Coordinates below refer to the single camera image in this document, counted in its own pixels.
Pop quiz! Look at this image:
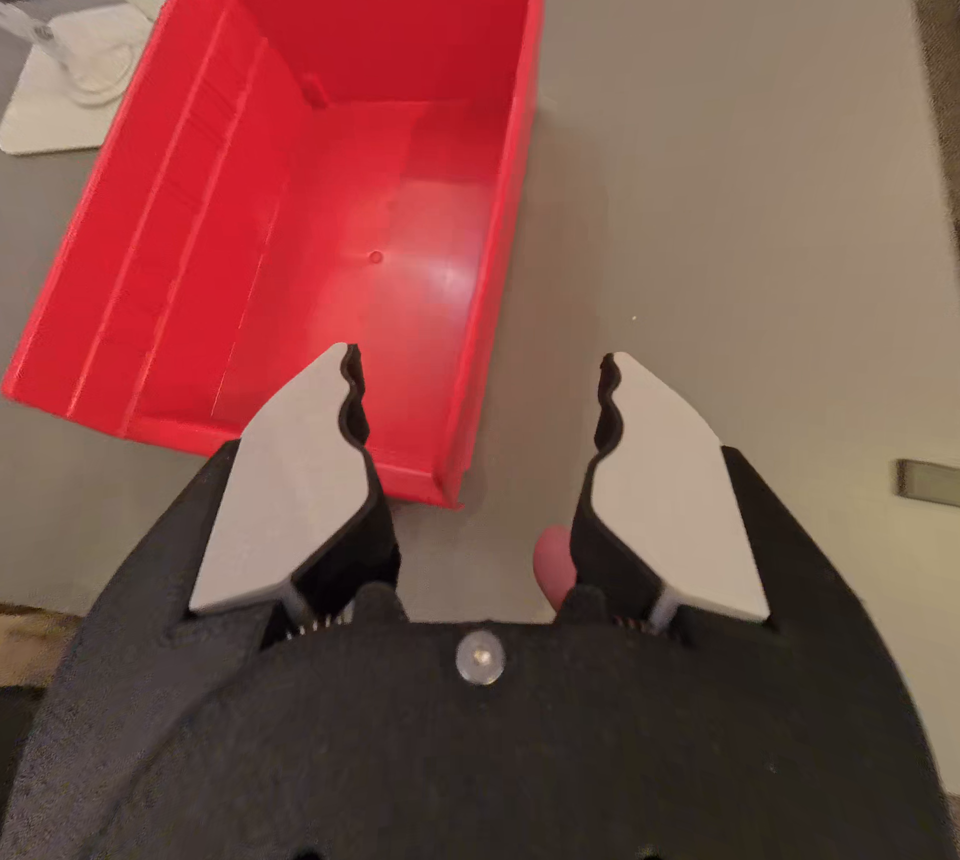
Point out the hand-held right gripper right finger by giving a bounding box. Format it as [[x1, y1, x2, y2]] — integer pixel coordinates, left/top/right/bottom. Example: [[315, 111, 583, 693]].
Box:
[[570, 351, 772, 635]]

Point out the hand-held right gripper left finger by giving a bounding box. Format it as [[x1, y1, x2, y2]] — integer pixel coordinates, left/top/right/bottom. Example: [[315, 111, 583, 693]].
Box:
[[187, 341, 402, 636]]

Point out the red plastic box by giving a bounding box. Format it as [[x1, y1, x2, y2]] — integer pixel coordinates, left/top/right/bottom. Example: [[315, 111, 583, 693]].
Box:
[[1, 0, 558, 509]]

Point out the person's right hand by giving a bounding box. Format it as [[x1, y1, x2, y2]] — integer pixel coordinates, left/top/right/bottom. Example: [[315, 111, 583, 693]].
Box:
[[534, 526, 577, 611]]

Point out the grey metal plate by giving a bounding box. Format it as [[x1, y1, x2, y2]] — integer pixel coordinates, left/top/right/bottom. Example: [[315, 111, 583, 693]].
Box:
[[895, 458, 960, 509]]

